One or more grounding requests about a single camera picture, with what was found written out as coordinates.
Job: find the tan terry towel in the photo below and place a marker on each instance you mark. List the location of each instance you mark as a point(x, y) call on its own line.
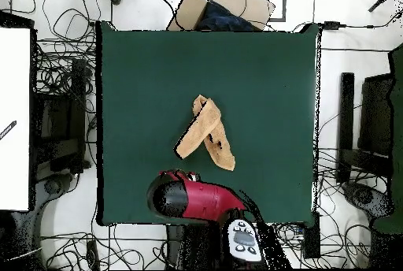
point(204, 119)

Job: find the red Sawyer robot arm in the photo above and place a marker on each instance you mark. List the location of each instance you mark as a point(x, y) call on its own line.
point(207, 198)

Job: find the black power strip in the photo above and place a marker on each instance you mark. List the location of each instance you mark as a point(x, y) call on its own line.
point(92, 255)

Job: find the dark green table cloth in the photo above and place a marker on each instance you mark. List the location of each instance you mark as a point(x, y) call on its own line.
point(252, 78)

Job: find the grey swivel base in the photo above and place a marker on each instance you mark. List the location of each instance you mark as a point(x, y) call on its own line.
point(365, 197)
point(52, 186)

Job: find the black box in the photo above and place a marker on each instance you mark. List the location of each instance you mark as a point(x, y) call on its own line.
point(311, 242)

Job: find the dark blue garment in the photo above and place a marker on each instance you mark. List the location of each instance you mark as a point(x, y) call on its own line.
point(220, 19)

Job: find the cardboard box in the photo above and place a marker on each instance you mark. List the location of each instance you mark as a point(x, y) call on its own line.
point(189, 12)

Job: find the black strip label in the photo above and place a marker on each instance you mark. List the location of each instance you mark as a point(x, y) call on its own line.
point(8, 129)

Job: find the white panel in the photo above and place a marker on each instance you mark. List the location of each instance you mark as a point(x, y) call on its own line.
point(14, 94)

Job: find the black power adapter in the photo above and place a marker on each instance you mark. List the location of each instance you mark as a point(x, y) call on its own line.
point(331, 25)

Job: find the green fabric drape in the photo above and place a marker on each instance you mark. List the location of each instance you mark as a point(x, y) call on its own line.
point(397, 126)

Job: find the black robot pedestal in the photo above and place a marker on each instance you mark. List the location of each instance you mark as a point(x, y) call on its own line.
point(195, 245)

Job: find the grey square frame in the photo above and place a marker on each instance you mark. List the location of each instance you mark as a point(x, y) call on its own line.
point(284, 0)

